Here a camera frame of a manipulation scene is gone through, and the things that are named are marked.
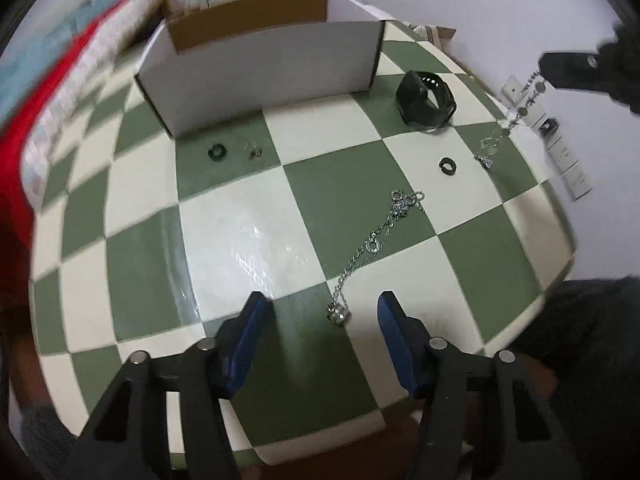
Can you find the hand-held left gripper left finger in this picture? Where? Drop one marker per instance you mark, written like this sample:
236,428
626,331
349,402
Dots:
249,342

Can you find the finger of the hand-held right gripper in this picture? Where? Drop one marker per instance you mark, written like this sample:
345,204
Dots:
570,69

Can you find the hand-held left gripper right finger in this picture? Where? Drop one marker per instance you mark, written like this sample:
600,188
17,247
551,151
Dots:
396,342

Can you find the brown cardboard piece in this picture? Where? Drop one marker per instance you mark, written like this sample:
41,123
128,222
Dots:
444,33

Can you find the black smartwatch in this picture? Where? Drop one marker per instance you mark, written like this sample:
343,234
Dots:
425,99

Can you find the small silver earrings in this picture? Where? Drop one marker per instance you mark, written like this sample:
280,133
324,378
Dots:
253,150

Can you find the person's dark trouser leg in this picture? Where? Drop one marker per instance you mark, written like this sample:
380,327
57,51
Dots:
590,360

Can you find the white cardboard box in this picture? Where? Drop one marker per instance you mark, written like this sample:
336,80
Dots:
260,77

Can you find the red and white blanket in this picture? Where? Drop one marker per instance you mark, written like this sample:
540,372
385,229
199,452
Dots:
60,110

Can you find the light blue cloth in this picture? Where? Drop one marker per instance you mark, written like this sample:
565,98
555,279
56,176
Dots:
55,25

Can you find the white wall power strip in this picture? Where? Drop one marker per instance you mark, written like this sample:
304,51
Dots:
565,152

